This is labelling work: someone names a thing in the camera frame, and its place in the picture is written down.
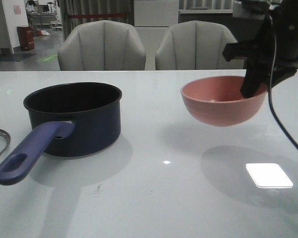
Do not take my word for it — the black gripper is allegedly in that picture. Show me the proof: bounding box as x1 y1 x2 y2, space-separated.
223 0 298 98

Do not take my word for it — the pink plastic bowl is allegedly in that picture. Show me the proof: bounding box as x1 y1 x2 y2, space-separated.
181 75 267 126

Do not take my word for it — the dark kitchen counter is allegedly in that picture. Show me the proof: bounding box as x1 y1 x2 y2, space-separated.
178 9 238 38

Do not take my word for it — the grey upholstered chair right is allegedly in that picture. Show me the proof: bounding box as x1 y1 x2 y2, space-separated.
155 20 244 70

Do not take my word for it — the grey upholstered chair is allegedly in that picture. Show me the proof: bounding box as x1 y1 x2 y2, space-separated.
155 20 244 70
58 20 146 71

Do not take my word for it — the white cabinet block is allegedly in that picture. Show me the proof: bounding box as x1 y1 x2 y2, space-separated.
134 0 179 70

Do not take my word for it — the red barrier belt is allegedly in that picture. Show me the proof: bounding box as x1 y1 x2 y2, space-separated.
68 12 129 19

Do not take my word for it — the grey upholstered chair left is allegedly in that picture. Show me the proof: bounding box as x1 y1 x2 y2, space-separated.
58 20 146 71

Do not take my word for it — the dark blue saucepan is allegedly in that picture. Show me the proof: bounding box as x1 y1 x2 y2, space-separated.
0 82 122 185

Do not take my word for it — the red trash bin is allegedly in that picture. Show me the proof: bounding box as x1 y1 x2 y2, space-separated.
17 26 35 51

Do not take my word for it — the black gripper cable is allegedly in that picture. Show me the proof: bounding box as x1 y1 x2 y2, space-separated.
267 12 298 162

